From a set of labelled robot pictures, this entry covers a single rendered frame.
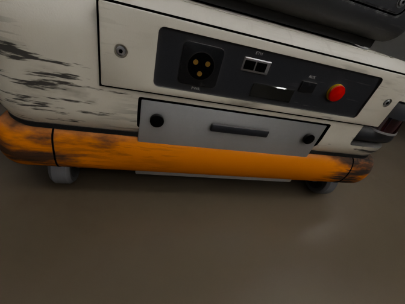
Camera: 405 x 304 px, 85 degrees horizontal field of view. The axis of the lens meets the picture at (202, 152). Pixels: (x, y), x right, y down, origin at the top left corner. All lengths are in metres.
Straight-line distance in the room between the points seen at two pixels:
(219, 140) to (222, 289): 0.20
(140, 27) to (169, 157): 0.17
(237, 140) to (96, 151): 0.20
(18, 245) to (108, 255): 0.11
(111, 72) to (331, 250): 0.43
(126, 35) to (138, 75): 0.04
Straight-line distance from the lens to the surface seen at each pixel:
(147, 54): 0.26
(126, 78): 0.27
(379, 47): 1.92
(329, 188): 0.52
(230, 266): 0.36
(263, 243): 0.40
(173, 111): 0.29
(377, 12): 0.46
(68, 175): 0.38
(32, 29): 0.28
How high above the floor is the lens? 0.30
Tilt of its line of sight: 36 degrees down
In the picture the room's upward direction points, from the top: 17 degrees clockwise
